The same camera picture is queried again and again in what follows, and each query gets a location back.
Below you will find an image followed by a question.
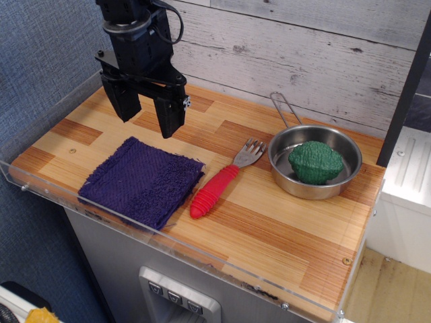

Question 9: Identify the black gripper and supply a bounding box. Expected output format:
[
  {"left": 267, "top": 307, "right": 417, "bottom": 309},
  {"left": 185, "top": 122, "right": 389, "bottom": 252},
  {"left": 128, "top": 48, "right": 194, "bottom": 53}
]
[{"left": 95, "top": 7, "right": 187, "bottom": 139}]

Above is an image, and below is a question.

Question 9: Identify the small steel pan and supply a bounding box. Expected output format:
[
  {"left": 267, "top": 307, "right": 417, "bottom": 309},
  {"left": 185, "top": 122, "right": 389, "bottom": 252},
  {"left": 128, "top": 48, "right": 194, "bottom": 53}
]
[{"left": 268, "top": 91, "right": 364, "bottom": 201}]

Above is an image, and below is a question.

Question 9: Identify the green toy broccoli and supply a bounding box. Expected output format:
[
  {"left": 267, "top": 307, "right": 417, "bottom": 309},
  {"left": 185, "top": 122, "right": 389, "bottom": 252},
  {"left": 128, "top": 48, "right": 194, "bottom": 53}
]
[{"left": 288, "top": 141, "right": 344, "bottom": 185}]

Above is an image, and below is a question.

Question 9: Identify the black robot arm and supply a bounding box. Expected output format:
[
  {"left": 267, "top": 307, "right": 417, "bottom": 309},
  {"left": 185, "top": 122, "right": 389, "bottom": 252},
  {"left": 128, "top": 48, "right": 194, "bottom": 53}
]
[{"left": 96, "top": 1, "right": 190, "bottom": 139}]

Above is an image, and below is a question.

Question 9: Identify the purple folded cloth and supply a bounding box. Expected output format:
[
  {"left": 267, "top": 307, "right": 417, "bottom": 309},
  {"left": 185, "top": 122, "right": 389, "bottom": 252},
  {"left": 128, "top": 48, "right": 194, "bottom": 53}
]
[{"left": 78, "top": 137, "right": 204, "bottom": 230}]

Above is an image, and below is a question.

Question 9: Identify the clear acrylic table guard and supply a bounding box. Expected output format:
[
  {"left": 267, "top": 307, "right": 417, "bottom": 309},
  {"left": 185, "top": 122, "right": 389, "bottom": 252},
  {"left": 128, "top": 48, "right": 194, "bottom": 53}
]
[{"left": 1, "top": 77, "right": 384, "bottom": 322}]

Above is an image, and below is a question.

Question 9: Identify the grey toy fridge cabinet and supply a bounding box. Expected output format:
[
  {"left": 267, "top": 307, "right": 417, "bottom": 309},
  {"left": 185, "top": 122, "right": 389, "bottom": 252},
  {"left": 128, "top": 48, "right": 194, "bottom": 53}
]
[{"left": 66, "top": 209, "right": 304, "bottom": 322}]

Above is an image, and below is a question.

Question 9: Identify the silver dispenser button panel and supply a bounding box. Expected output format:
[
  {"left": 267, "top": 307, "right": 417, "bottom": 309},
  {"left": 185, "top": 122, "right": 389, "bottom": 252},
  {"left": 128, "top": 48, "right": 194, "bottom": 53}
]
[{"left": 139, "top": 266, "right": 222, "bottom": 322}]

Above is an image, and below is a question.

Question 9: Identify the white toy sink unit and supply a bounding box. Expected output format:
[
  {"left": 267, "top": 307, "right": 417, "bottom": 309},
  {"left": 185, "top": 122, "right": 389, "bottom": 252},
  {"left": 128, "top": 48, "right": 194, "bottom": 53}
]
[{"left": 366, "top": 127, "right": 430, "bottom": 273}]

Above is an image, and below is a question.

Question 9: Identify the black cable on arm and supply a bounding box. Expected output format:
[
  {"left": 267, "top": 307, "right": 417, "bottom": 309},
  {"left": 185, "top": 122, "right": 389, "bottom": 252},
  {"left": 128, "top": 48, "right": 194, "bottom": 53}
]
[{"left": 153, "top": 0, "right": 185, "bottom": 46}]

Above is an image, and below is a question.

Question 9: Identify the red handled metal fork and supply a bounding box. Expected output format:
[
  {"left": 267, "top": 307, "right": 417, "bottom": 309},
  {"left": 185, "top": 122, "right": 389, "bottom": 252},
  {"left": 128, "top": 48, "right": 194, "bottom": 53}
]
[{"left": 190, "top": 138, "right": 267, "bottom": 219}]

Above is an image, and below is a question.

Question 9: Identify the black right frame post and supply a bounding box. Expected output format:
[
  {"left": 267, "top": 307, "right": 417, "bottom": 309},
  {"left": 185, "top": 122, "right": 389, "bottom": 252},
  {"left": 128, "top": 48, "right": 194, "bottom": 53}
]
[{"left": 376, "top": 13, "right": 430, "bottom": 167}]

